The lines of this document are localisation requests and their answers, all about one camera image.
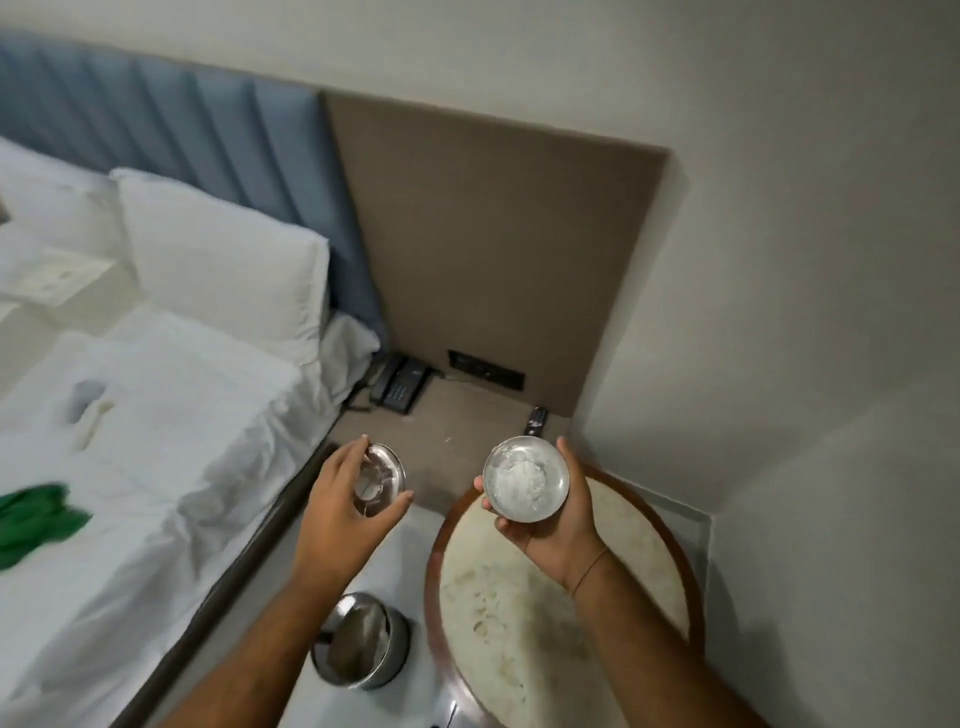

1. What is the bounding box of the brown bedside table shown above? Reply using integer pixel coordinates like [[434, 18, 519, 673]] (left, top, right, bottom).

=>
[[330, 373, 571, 515]]

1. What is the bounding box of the steel pedal trash bin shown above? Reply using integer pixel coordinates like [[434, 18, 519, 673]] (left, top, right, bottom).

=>
[[309, 592, 412, 691]]

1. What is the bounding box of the thin wrist bracelet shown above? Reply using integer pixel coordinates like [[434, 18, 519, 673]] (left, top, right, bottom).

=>
[[570, 545, 610, 600]]

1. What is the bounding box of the green cloth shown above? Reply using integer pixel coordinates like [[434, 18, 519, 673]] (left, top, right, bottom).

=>
[[0, 483, 94, 573]]

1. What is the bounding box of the white pillow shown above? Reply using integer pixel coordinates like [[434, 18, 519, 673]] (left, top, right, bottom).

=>
[[0, 135, 132, 264], [109, 167, 332, 369]]

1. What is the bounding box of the brown padded wall panel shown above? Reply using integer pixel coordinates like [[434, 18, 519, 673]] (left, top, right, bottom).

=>
[[321, 90, 670, 430]]

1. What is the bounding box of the person's right hand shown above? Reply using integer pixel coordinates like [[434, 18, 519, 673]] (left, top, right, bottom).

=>
[[475, 436, 603, 594]]

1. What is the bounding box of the steel bowl with white powder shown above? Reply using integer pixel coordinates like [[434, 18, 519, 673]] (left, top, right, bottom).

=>
[[482, 436, 573, 524]]

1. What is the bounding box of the blue padded headboard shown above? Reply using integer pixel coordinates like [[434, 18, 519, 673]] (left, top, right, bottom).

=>
[[0, 30, 390, 354]]

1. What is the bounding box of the white bed duvet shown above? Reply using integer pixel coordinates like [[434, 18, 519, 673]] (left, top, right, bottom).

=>
[[0, 225, 382, 728]]

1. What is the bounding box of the person's left forearm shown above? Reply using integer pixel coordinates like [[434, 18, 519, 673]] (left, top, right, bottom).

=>
[[153, 558, 354, 728]]

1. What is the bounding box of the black wall socket panel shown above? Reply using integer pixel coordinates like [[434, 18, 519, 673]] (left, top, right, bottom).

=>
[[447, 348, 525, 392]]

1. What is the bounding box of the steel container lid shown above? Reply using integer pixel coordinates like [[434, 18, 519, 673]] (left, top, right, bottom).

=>
[[351, 442, 408, 520]]

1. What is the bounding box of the black desk telephone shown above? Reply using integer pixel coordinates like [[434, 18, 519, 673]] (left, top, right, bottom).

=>
[[366, 352, 435, 416]]

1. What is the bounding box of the person's left hand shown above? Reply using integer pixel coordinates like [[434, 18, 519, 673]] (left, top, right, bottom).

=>
[[292, 434, 415, 594]]

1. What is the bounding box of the round marble side table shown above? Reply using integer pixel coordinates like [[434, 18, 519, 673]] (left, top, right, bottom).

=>
[[423, 459, 706, 728]]

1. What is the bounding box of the person's right forearm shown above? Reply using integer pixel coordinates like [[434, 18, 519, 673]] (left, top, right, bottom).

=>
[[566, 546, 770, 728]]

